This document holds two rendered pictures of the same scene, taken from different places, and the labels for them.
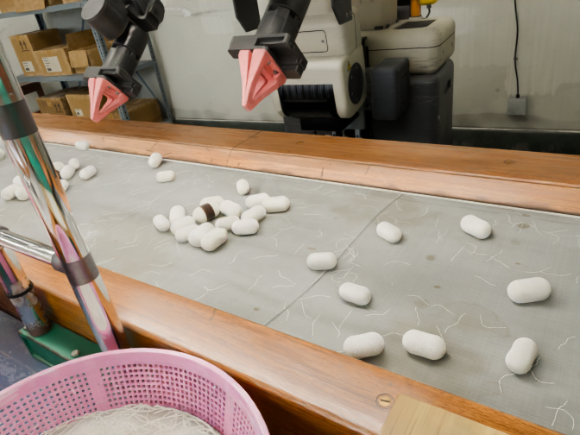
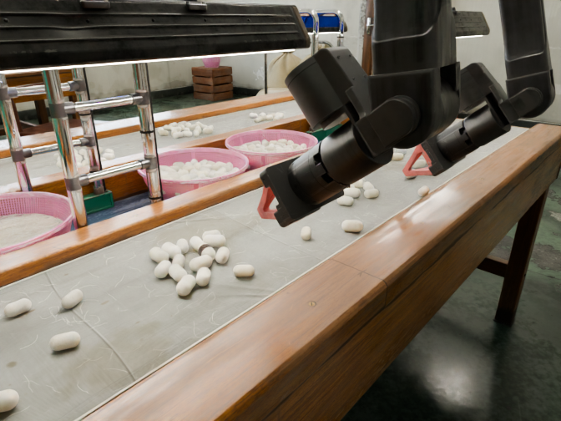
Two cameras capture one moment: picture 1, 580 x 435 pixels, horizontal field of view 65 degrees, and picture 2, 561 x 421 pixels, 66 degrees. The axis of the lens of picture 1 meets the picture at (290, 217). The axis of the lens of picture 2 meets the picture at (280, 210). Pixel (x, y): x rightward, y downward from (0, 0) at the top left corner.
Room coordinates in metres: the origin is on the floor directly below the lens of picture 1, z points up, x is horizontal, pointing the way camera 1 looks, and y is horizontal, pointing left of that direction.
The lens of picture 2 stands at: (0.70, -0.48, 1.09)
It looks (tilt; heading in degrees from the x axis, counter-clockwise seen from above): 24 degrees down; 94
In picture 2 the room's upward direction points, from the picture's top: straight up
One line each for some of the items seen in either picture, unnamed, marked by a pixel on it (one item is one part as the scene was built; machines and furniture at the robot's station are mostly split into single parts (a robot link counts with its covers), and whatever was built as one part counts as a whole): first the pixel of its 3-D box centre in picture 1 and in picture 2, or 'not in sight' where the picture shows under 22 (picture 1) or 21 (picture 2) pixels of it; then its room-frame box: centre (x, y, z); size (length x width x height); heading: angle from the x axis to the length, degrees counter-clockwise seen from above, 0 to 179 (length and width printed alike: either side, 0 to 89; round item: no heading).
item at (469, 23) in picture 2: not in sight; (442, 23); (1.07, 0.90, 1.08); 0.62 x 0.08 x 0.07; 53
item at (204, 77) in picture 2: not in sight; (212, 76); (-0.77, 6.08, 0.32); 0.42 x 0.42 x 0.64; 57
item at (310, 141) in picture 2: not in sight; (271, 155); (0.59, 0.73, 0.72); 0.27 x 0.27 x 0.10
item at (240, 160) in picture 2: not in sight; (195, 180); (0.42, 0.51, 0.72); 0.27 x 0.27 x 0.10
